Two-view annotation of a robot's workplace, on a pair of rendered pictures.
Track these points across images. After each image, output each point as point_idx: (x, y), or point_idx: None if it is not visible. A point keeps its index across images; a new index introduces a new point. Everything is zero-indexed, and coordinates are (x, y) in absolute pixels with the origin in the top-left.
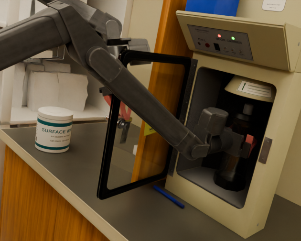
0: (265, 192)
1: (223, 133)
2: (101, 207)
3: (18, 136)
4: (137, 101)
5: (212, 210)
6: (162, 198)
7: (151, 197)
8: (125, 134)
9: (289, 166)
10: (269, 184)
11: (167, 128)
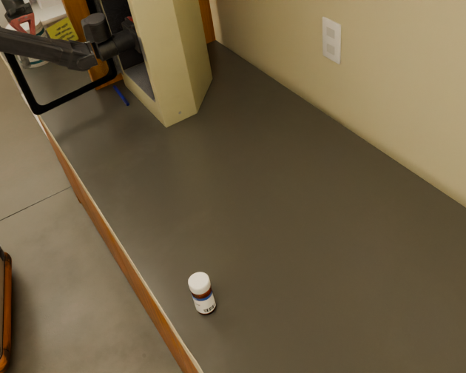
0: (169, 84)
1: (120, 34)
2: (52, 118)
3: None
4: None
5: (147, 104)
6: (115, 98)
7: (105, 99)
8: (25, 59)
9: (261, 32)
10: (171, 76)
11: (38, 53)
